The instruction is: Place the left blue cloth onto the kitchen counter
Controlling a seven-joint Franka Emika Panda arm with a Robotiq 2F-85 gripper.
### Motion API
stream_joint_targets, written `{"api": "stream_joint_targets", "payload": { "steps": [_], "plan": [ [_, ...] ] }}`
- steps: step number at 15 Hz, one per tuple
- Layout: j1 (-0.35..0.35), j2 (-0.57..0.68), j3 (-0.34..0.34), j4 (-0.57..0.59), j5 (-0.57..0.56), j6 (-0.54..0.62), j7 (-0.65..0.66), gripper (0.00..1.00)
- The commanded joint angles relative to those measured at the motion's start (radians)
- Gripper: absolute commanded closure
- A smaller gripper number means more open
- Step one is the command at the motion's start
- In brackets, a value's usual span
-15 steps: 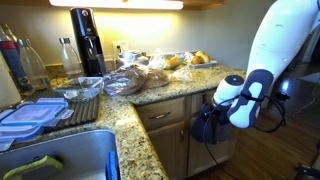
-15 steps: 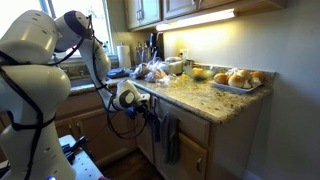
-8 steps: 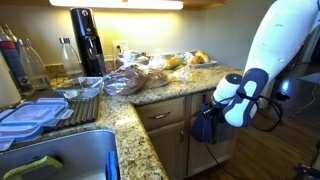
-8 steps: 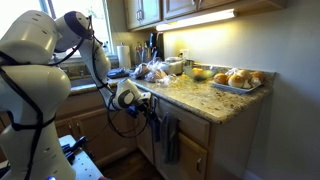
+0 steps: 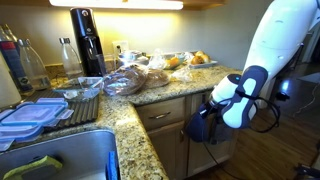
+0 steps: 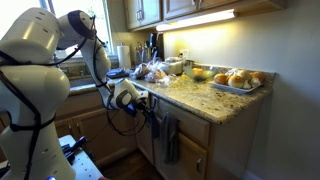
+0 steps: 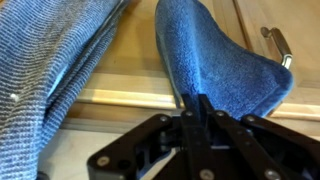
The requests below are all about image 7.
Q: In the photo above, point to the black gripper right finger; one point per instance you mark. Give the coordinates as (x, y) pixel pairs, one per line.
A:
(246, 146)

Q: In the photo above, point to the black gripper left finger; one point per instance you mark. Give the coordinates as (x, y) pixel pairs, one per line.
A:
(160, 140)

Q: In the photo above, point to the dark blue terry cloth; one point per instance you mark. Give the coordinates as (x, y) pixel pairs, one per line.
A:
(216, 60)

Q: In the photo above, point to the grey-blue striped cloth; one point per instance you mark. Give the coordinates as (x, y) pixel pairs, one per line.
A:
(40, 73)

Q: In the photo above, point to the plain wooden drawer front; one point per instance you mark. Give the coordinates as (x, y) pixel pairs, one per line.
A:
(83, 153)

